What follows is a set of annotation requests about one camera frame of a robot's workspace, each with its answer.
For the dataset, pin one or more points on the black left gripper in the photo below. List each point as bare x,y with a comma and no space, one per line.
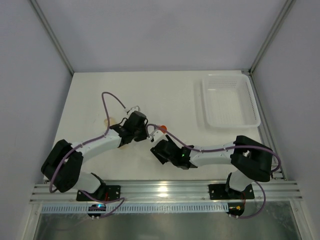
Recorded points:
141,130

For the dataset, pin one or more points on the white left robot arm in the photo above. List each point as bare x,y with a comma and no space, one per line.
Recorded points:
63,166

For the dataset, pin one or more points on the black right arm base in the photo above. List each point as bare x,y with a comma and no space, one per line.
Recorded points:
222,191

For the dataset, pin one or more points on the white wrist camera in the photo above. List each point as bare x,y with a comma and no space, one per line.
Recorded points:
155,136
128,111

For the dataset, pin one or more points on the slotted white cable duct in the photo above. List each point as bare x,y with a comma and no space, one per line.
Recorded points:
135,208

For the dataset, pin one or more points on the right aluminium frame post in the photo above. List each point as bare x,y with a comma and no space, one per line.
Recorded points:
272,33

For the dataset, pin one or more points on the left aluminium frame post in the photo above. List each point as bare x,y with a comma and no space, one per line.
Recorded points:
51,34

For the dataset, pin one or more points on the beige utensil case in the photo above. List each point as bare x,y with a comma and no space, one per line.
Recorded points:
111,123

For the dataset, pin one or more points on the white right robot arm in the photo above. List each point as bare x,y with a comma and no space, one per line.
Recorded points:
252,160

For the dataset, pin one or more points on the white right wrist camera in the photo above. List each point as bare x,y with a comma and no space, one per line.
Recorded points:
155,136

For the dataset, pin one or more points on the orange plastic spoon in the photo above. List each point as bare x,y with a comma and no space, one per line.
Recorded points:
163,128

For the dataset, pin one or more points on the aluminium frame post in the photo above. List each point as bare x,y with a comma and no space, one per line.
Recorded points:
272,33
51,34

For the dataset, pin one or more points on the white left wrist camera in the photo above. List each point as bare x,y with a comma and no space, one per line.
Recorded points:
128,111

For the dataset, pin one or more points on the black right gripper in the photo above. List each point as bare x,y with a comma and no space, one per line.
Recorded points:
158,152

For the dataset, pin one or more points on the aluminium front rail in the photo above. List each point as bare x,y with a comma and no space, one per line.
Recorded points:
142,191

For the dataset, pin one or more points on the white perforated plastic basket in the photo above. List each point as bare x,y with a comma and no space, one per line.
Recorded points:
229,101

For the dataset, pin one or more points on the white paper napkin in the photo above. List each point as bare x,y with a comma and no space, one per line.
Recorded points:
142,149

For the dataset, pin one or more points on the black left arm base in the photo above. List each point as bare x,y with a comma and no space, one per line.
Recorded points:
103,193

